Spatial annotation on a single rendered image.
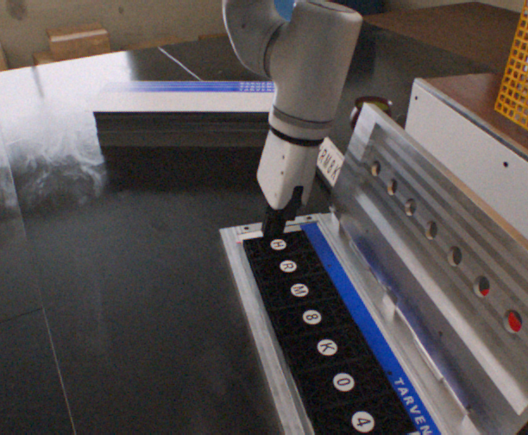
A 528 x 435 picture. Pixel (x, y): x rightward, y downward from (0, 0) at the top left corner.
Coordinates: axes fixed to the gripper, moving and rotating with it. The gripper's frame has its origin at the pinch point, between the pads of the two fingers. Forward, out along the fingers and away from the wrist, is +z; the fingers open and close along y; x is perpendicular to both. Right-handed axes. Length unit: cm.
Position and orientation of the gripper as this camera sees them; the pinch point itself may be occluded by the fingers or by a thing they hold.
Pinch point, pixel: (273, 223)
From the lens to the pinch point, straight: 72.6
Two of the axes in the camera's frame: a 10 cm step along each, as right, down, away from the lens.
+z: -2.0, 8.2, 5.3
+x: 9.4, 0.2, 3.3
